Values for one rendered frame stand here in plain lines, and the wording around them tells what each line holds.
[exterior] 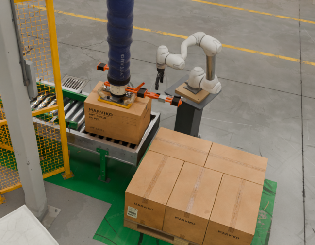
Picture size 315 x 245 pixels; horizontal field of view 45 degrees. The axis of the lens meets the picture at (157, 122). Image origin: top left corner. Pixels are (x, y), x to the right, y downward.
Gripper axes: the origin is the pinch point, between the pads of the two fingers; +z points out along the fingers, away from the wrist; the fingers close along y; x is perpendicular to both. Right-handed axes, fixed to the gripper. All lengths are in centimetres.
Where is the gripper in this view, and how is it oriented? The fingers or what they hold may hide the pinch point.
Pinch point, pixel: (158, 84)
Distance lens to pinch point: 366.3
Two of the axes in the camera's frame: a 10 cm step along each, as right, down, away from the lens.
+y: -3.3, 5.9, -7.4
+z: -0.8, 7.6, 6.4
